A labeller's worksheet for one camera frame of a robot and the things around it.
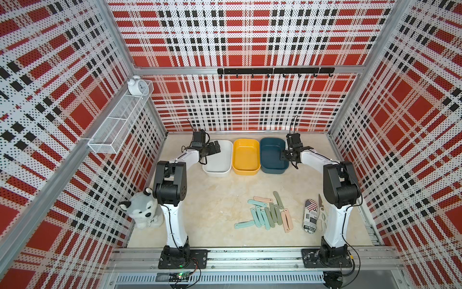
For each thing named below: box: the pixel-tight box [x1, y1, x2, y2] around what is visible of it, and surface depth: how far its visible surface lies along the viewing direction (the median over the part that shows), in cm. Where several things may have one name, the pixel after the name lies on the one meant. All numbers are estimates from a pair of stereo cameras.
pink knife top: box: [253, 196, 274, 203], surface depth 93 cm
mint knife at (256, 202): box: [247, 199, 268, 208], surface depth 92 cm
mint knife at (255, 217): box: [250, 207, 262, 229], surface depth 87 cm
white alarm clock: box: [126, 74, 150, 96], surface depth 82 cm
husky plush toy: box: [119, 187, 165, 229], surface depth 71 cm
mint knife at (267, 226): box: [260, 209, 271, 231], surface depth 86 cm
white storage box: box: [202, 139, 234, 178], surface depth 100 cm
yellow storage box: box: [232, 138, 262, 176], surface depth 110 cm
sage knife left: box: [264, 207, 276, 229], surface depth 86 cm
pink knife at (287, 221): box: [282, 207, 295, 234], surface depth 86 cm
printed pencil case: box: [301, 198, 318, 235], surface depth 84 cm
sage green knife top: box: [273, 190, 284, 210], surface depth 92 cm
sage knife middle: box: [268, 202, 278, 223], surface depth 88 cm
